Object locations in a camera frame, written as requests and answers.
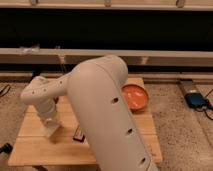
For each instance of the dark red screwdriver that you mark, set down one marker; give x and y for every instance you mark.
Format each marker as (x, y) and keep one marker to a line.
(56, 99)

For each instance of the white sponge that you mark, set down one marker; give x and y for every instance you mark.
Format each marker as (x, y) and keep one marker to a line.
(49, 131)

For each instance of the blue device on floor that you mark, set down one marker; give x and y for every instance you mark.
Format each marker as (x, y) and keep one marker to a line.
(195, 100)

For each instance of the wooden table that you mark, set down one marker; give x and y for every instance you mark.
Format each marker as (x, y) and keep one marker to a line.
(32, 148)

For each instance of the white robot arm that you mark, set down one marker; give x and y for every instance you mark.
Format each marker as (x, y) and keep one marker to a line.
(93, 88)

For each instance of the black object on floor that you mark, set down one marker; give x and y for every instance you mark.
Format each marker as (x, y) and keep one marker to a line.
(6, 148)

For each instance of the red chocolate bar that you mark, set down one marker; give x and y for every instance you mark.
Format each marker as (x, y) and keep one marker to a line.
(78, 135)

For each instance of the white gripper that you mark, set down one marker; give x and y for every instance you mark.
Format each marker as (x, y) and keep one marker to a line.
(48, 115)

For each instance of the orange ceramic bowl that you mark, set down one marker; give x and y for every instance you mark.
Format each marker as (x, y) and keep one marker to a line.
(136, 97)

